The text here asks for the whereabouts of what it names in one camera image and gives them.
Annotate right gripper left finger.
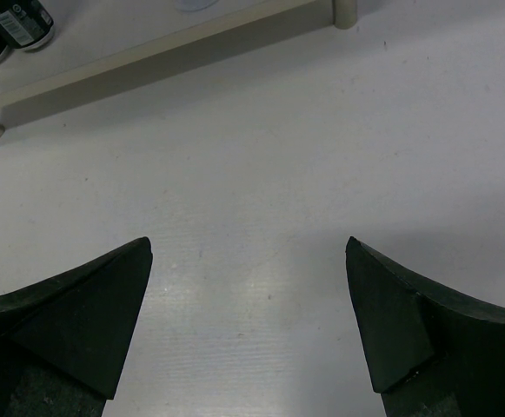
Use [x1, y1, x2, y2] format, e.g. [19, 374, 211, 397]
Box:
[0, 237, 152, 416]

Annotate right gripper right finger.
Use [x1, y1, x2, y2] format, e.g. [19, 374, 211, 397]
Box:
[345, 237, 505, 416]

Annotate black can right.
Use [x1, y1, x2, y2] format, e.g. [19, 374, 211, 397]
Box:
[0, 0, 55, 51]

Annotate white two-tier shelf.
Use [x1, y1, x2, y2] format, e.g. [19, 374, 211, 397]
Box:
[0, 0, 358, 141]

